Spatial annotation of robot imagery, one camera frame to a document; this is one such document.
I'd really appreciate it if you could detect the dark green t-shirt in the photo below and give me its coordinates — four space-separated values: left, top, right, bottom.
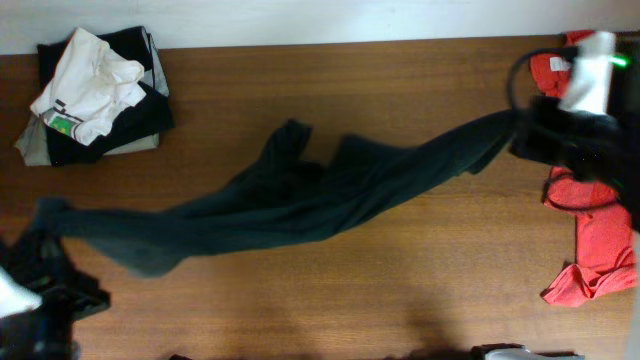
32 111 513 277

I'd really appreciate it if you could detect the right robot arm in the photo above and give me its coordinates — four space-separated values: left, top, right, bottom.
472 31 639 306

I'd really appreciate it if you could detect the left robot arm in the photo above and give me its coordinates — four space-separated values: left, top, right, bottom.
1 230 111 360

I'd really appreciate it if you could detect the grey folded garment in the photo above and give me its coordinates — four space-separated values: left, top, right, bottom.
13 26 170 167

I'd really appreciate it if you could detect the red t-shirt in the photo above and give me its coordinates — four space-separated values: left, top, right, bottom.
529 29 639 308

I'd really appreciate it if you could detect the white printed t-shirt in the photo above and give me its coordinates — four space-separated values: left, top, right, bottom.
30 28 146 146

